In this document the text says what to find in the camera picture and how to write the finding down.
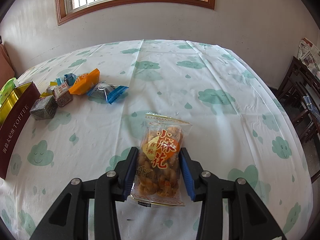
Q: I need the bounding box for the fried dough twist snack bag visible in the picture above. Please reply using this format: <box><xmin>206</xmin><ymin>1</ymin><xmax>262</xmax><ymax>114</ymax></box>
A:
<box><xmin>130</xmin><ymin>113</ymin><xmax>192</xmax><ymax>206</ymax></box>

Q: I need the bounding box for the dark green cube snack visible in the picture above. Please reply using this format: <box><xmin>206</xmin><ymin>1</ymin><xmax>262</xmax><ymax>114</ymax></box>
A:
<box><xmin>30</xmin><ymin>95</ymin><xmax>58</xmax><ymax>120</ymax></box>

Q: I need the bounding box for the blue clear snack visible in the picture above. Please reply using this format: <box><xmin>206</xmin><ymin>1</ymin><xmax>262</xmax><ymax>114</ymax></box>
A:
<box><xmin>87</xmin><ymin>81</ymin><xmax>128</xmax><ymax>105</ymax></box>

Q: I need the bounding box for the orange snack packet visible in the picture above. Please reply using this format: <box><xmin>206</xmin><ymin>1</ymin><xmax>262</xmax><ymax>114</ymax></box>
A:
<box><xmin>69</xmin><ymin>68</ymin><xmax>100</xmax><ymax>95</ymax></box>

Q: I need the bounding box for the white cloud pattern tablecloth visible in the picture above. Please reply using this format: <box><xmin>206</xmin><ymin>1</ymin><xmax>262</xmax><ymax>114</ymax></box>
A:
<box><xmin>1</xmin><ymin>40</ymin><xmax>312</xmax><ymax>239</ymax></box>

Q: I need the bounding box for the red toffee tin box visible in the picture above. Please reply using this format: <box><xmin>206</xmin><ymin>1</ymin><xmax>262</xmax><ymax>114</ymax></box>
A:
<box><xmin>0</xmin><ymin>82</ymin><xmax>40</xmax><ymax>179</ymax></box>

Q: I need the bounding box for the red brown cube snack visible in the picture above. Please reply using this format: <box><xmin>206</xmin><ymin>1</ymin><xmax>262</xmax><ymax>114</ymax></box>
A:
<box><xmin>54</xmin><ymin>82</ymin><xmax>73</xmax><ymax>107</ymax></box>

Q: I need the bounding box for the yellow wrapped candy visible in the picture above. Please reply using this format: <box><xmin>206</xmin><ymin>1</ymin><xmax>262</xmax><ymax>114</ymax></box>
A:
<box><xmin>40</xmin><ymin>81</ymin><xmax>58</xmax><ymax>98</ymax></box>

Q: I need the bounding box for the dark wooden chair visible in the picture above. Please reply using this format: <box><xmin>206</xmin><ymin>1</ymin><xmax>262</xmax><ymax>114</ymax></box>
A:
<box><xmin>276</xmin><ymin>56</ymin><xmax>320</xmax><ymax>183</ymax></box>

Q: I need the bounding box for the small blue wrapped candy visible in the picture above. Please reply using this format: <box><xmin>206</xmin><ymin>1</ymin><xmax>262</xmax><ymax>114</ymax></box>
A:
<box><xmin>56</xmin><ymin>73</ymin><xmax>77</xmax><ymax>87</ymax></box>

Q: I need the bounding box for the green tissue pack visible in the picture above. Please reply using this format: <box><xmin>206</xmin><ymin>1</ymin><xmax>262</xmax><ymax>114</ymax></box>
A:
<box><xmin>0</xmin><ymin>77</ymin><xmax>19</xmax><ymax>105</ymax></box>

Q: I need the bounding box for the orange cloth covered table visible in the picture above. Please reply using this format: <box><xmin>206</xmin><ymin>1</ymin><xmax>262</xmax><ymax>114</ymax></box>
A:
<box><xmin>0</xmin><ymin>44</ymin><xmax>15</xmax><ymax>88</ymax></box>

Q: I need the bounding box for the stack of newspapers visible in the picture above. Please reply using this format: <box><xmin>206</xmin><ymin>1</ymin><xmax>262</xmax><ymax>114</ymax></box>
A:
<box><xmin>297</xmin><ymin>38</ymin><xmax>319</xmax><ymax>79</ymax></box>

